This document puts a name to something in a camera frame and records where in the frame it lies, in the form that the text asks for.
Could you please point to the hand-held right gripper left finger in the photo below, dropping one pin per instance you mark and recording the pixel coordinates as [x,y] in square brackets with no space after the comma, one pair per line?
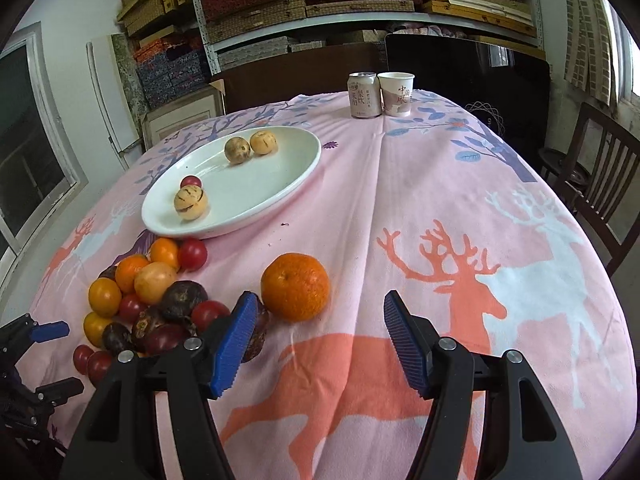
[235,345]

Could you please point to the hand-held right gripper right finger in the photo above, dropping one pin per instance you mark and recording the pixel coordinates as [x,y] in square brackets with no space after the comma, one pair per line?
[405,345]

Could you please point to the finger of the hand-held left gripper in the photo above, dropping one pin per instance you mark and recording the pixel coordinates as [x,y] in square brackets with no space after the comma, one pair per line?
[47,331]
[60,390]

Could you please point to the red cherry tomato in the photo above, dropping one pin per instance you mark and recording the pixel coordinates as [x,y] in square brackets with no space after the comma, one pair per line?
[82,358]
[192,254]
[207,314]
[131,308]
[191,181]
[100,366]

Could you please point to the white oval plate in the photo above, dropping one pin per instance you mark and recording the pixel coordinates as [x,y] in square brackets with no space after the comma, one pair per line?
[260,185]

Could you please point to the large orange mandarin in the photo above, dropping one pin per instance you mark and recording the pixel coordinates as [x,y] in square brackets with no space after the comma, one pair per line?
[296,287]

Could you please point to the yellow streaked round fruit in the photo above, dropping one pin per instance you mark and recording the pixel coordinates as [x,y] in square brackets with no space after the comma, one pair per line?
[190,202]
[237,150]
[263,142]

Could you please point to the white framed window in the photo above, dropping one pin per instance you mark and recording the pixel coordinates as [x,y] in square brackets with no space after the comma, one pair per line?
[25,150]

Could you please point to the white board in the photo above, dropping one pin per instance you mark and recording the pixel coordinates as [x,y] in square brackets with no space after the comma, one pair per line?
[102,100]

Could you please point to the white paper cup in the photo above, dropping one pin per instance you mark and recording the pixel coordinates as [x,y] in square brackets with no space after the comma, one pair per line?
[397,95]

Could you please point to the pale drink can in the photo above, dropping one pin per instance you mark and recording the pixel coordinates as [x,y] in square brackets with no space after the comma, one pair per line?
[365,96]

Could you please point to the brown wooden board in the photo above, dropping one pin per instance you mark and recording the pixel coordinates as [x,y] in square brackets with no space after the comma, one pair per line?
[290,80]

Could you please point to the grey stone slab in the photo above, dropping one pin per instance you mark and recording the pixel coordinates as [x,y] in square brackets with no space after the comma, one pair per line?
[122,70]

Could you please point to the black glass panel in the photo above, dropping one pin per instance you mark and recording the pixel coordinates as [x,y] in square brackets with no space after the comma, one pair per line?
[450,75]

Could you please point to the dark wooden chair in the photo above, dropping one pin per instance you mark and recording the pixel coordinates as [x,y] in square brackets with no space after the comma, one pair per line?
[607,160]

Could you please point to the stack of blue patterned boxes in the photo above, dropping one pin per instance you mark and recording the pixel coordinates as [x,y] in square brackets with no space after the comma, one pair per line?
[170,72]

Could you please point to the pink floral cloth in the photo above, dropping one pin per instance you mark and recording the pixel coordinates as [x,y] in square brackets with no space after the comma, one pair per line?
[420,31]

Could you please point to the white metal shelf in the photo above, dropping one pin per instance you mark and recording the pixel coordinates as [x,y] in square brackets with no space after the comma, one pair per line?
[350,26]

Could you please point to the stack of woven boxes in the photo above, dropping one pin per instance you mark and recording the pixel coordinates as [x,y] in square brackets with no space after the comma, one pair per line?
[260,15]

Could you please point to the stack of yellow boxes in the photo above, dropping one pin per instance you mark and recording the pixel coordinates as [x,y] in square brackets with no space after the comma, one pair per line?
[150,5]

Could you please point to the beige patterned curtain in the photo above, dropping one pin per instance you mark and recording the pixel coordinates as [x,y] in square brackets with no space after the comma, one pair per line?
[585,35]

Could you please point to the wooden picture frame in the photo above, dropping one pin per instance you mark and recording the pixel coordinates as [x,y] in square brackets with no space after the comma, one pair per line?
[180,115]

